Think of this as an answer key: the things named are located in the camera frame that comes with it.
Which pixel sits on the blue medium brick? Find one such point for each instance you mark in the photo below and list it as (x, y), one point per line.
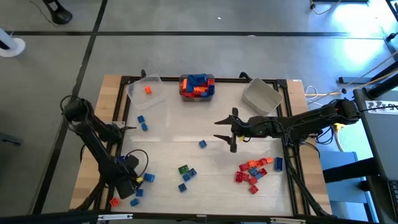
(278, 164)

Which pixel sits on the black aluminium table frame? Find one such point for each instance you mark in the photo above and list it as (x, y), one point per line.
(230, 80)

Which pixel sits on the clear plastic bin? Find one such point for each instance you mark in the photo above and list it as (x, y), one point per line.
(152, 99)

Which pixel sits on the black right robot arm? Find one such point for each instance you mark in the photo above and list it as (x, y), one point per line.
(311, 123)

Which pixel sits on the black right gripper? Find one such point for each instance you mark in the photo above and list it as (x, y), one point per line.
(255, 127)

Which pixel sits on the black stand base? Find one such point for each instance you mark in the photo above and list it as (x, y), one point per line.
(59, 14)

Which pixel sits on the red long brick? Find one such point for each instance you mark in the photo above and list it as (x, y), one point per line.
(191, 94)

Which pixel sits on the silver metal bracket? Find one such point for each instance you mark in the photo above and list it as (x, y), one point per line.
(115, 216)
(287, 221)

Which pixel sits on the orange small brick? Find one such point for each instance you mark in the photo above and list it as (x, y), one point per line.
(114, 202)
(252, 163)
(269, 160)
(259, 163)
(148, 90)

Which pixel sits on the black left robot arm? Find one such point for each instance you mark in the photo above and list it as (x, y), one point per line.
(93, 146)

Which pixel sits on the white plastic bin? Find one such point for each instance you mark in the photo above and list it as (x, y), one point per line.
(262, 96)

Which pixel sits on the green medium brick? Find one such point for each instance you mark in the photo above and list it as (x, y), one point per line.
(183, 169)

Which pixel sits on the white round stand base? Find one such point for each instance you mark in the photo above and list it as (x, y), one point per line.
(12, 46)

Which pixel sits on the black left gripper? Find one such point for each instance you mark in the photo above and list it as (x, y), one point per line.
(127, 183)

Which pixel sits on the dark grey plastic bin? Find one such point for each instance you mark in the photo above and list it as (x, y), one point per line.
(197, 99)

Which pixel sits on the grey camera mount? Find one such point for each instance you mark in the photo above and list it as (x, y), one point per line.
(201, 218)

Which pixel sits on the white printed label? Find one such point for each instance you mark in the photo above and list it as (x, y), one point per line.
(381, 107)

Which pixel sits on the blue long brick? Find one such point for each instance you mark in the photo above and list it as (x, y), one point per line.
(197, 79)
(211, 89)
(190, 87)

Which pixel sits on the white mounting plate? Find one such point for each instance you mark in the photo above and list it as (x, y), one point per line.
(119, 124)

